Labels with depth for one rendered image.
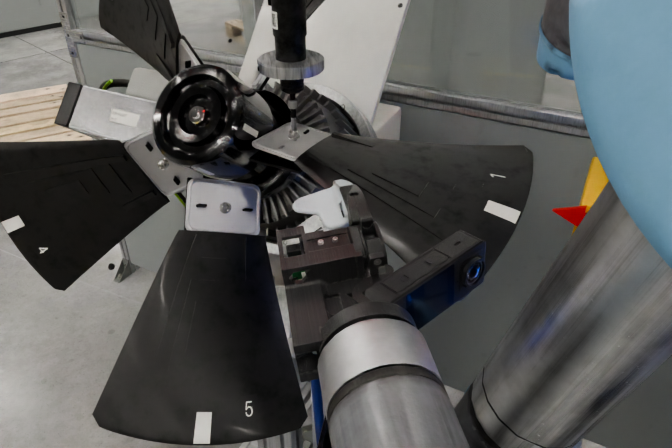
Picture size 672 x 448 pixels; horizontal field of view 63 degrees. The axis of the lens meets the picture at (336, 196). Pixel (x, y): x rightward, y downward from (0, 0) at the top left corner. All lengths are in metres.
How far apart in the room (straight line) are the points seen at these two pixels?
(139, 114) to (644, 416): 1.44
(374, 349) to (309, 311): 0.07
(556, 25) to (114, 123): 0.67
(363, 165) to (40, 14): 5.91
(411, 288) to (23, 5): 6.04
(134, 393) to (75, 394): 1.40
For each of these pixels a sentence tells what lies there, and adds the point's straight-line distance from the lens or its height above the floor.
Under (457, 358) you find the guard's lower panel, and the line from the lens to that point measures 1.76.
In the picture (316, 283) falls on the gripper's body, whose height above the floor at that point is 1.19.
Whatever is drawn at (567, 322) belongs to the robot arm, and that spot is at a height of 1.25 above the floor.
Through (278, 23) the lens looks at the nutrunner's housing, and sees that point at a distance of 0.57.
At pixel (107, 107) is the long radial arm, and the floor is 1.12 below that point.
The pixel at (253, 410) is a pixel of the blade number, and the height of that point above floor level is 0.95.
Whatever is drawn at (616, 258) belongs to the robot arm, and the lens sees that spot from 0.29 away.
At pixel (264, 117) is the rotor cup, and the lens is 0.64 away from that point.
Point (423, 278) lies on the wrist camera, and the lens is 0.41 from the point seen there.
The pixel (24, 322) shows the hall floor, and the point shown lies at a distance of 2.38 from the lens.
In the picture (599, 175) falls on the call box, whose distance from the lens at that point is 0.88.
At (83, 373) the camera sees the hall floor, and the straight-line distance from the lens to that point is 2.10.
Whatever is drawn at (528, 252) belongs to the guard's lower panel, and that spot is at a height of 0.63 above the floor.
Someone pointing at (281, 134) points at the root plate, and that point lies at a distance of 0.64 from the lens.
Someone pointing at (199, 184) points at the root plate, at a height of 1.14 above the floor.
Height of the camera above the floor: 1.46
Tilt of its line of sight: 32 degrees down
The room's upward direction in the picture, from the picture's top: straight up
